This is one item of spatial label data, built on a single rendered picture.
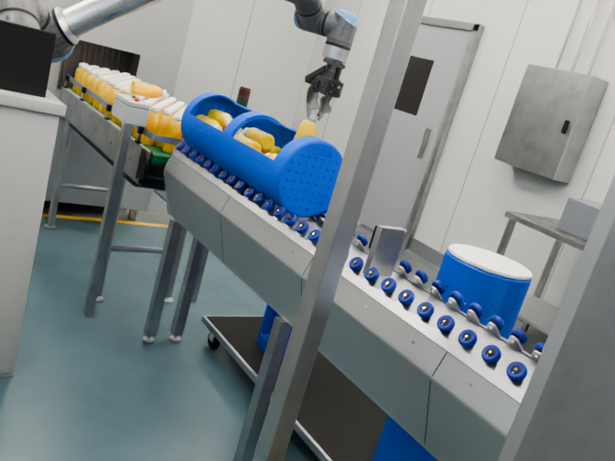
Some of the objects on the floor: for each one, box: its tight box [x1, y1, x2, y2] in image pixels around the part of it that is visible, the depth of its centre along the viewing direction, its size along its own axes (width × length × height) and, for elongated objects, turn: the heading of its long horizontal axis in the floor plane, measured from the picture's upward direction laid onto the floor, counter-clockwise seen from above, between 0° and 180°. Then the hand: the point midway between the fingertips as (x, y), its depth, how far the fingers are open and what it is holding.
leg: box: [233, 316, 291, 461], centre depth 228 cm, size 6×6×63 cm
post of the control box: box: [82, 122, 133, 316], centre depth 307 cm, size 4×4×100 cm
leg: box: [142, 219, 182, 343], centre depth 303 cm, size 6×6×63 cm
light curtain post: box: [253, 0, 427, 461], centre depth 166 cm, size 6×6×170 cm
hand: (313, 115), depth 228 cm, fingers closed on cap, 4 cm apart
